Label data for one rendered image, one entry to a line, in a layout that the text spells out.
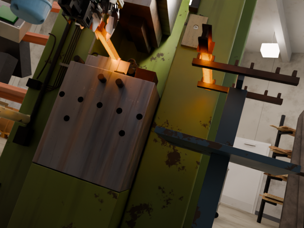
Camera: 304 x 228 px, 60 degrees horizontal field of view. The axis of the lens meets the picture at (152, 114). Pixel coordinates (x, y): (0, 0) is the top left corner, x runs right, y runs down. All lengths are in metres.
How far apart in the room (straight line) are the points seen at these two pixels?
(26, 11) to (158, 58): 1.15
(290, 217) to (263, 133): 5.23
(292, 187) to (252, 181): 4.74
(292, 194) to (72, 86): 3.58
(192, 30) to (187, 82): 0.26
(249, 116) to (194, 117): 8.19
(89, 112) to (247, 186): 8.07
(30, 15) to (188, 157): 0.85
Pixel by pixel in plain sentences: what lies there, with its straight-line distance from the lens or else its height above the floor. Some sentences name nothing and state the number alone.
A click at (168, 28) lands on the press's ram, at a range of 1.61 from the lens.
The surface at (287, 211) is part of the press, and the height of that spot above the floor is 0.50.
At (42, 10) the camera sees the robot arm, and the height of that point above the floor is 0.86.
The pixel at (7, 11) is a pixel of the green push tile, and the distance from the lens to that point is 1.31.
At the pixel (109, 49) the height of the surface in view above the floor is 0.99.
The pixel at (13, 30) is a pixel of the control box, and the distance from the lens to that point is 1.27.
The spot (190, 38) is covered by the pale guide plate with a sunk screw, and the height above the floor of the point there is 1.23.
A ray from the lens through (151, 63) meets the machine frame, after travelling 1.69.
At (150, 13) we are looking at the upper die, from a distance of 1.34.
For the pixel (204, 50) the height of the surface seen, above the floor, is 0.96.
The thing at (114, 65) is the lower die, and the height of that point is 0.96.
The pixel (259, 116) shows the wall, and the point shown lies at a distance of 9.33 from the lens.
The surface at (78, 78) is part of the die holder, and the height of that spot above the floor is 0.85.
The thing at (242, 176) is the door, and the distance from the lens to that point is 8.99.
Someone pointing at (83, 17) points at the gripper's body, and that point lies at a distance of 0.83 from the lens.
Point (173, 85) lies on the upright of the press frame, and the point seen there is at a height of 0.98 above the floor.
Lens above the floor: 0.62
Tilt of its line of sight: 9 degrees up
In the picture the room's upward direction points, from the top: 18 degrees clockwise
